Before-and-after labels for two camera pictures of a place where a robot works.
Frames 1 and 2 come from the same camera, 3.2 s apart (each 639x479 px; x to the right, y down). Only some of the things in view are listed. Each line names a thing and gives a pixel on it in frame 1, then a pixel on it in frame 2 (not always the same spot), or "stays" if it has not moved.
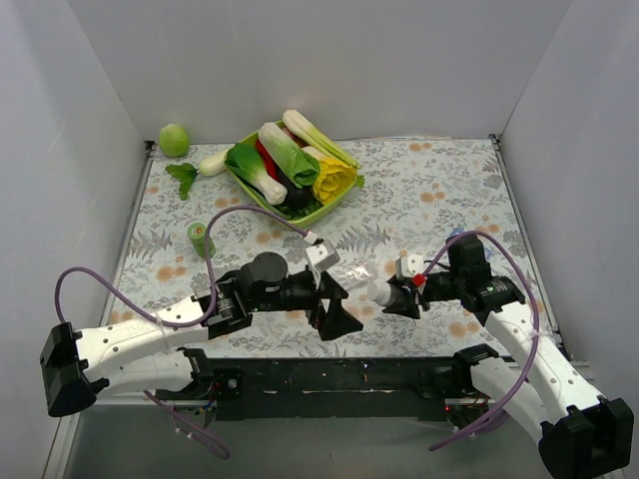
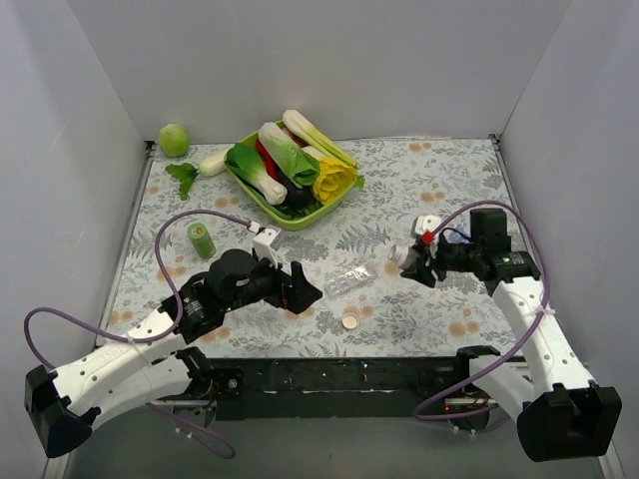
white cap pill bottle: [386, 293] to [403, 255]
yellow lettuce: [332, 179] stays
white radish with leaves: [186, 173] stays
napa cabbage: [304, 168] stays
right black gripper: [416, 295] to [431, 266]
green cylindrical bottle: [197, 235] stays
